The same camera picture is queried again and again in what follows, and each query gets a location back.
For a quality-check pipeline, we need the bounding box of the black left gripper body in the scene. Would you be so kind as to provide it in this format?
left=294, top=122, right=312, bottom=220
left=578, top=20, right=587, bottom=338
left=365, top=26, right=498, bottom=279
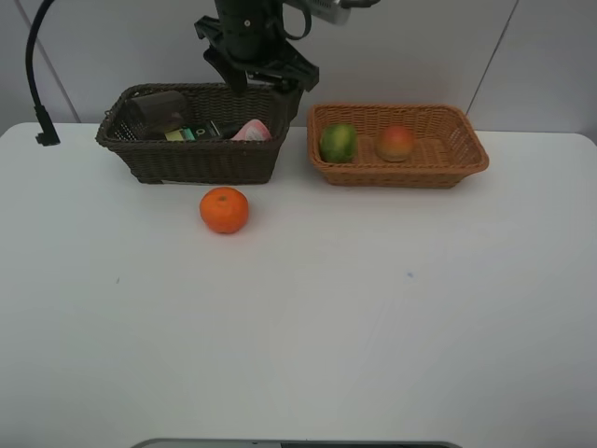
left=195, top=0, right=285, bottom=63

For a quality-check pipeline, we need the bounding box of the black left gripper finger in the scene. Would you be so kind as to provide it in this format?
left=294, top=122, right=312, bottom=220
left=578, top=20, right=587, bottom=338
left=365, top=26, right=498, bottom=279
left=244, top=39, right=319, bottom=91
left=203, top=46, right=247, bottom=92

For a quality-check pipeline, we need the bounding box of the pink bottle white cap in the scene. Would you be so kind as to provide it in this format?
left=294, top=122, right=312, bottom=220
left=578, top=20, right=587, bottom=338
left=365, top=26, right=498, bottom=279
left=230, top=119, right=271, bottom=142

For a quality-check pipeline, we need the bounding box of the dark green pump bottle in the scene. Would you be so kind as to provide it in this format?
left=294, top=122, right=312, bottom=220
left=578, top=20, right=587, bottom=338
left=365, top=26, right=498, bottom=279
left=164, top=120, right=242, bottom=142

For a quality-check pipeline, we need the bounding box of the green mango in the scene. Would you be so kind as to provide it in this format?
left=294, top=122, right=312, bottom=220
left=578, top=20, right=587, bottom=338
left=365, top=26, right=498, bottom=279
left=319, top=123, right=358, bottom=163

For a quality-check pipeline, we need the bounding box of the translucent purple plastic cup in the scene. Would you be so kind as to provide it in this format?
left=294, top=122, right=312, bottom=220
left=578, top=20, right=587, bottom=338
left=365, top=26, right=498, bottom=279
left=126, top=91, right=187, bottom=138

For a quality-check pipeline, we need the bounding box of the red yellow peach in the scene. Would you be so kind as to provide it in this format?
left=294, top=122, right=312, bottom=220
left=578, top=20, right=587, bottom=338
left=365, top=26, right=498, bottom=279
left=375, top=125, right=415, bottom=162

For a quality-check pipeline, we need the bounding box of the orange mandarin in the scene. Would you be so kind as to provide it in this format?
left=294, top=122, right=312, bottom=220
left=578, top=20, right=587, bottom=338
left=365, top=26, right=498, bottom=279
left=199, top=187, right=250, bottom=234

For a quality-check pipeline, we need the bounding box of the dark brown wicker basket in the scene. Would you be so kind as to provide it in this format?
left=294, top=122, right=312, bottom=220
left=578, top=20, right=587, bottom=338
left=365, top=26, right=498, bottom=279
left=96, top=83, right=302, bottom=185

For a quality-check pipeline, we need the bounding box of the orange wicker basket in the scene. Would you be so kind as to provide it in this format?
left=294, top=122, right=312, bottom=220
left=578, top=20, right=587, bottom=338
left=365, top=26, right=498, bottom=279
left=307, top=104, right=489, bottom=189

